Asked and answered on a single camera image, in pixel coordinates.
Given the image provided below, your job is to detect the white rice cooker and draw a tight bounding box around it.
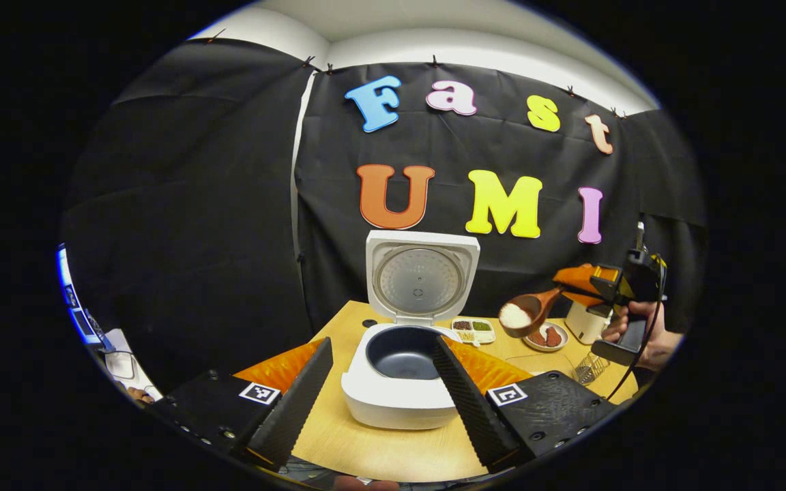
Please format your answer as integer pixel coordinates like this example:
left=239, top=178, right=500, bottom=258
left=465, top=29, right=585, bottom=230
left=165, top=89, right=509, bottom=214
left=340, top=230, right=481, bottom=430

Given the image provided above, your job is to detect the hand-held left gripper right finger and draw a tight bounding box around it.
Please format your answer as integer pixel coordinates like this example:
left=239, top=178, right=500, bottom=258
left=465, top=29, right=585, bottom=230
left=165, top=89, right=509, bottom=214
left=432, top=336, right=619, bottom=473

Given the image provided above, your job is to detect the brown wooden spoon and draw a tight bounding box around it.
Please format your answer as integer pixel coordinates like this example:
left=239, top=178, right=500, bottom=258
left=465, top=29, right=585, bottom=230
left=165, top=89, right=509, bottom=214
left=499, top=286, right=564, bottom=339

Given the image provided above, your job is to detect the white divided grain dish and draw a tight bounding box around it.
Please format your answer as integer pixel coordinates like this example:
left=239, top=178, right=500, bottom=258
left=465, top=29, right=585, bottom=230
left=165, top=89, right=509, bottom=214
left=450, top=317, right=496, bottom=344

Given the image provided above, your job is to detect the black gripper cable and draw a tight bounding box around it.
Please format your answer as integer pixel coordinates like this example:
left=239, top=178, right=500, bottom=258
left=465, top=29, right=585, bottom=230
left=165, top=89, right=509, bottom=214
left=605, top=263, right=669, bottom=403

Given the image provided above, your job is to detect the computer monitor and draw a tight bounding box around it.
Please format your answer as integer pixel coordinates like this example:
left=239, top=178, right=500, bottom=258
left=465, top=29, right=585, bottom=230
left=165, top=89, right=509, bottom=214
left=57, top=245, right=104, bottom=345

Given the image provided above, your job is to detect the black backdrop cloth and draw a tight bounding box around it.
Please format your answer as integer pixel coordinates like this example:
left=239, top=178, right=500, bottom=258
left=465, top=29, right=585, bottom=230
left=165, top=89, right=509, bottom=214
left=62, top=38, right=708, bottom=396

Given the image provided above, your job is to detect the white round plate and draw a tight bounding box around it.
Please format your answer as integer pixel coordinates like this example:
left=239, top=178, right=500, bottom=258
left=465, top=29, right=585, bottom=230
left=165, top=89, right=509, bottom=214
left=523, top=322, right=569, bottom=353

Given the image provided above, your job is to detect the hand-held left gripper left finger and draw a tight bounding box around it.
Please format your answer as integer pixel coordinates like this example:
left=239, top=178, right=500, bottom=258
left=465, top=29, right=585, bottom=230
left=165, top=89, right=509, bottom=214
left=151, top=338, right=334, bottom=471

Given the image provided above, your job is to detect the white toaster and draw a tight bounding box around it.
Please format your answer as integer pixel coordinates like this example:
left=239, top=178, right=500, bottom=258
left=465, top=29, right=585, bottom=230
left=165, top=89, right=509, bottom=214
left=565, top=300, right=612, bottom=345

